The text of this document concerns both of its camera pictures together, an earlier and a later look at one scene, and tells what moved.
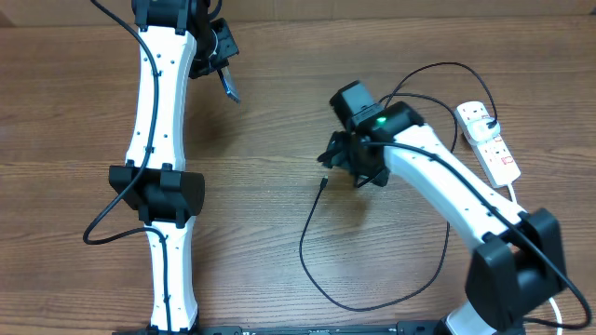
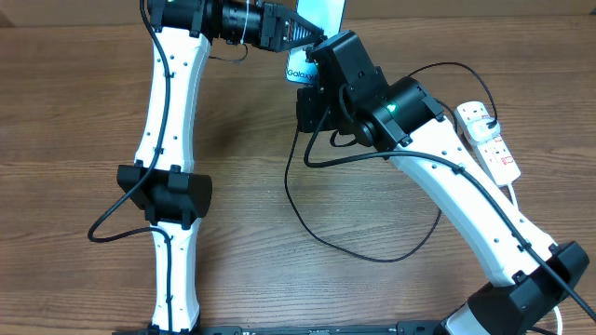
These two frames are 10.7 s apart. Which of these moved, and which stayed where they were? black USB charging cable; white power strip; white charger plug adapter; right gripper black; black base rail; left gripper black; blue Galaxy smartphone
Moved: left gripper black; blue Galaxy smartphone; right gripper black; black USB charging cable
Stayed: black base rail; white power strip; white charger plug adapter
